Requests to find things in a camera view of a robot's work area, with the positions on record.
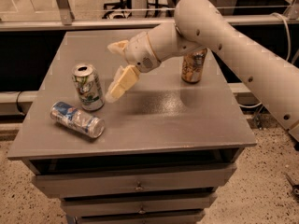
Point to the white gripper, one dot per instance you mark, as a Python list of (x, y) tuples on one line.
[(139, 52)]

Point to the green white 7up can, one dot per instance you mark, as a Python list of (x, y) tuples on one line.
[(88, 87)]

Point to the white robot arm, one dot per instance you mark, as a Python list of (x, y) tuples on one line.
[(198, 24)]

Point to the orange brown soda can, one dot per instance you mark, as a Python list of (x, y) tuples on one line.
[(192, 67)]

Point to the blue silver redbull can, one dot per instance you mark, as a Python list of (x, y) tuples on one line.
[(77, 119)]

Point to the black office chair base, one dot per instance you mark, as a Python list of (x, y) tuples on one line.
[(123, 9)]

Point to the grey drawer cabinet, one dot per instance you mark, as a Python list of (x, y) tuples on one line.
[(160, 122)]

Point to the top grey drawer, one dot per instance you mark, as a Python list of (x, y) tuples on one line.
[(134, 181)]

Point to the grey drawer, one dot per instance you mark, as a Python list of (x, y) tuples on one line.
[(139, 204), (134, 181), (177, 217)]

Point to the middle grey drawer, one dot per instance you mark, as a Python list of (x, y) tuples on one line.
[(139, 204)]

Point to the bottom grey drawer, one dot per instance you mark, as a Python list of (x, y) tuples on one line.
[(177, 217)]

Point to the dark tool on floor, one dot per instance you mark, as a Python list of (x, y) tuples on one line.
[(295, 187)]

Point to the metal railing frame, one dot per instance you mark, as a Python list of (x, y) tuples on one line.
[(26, 15)]

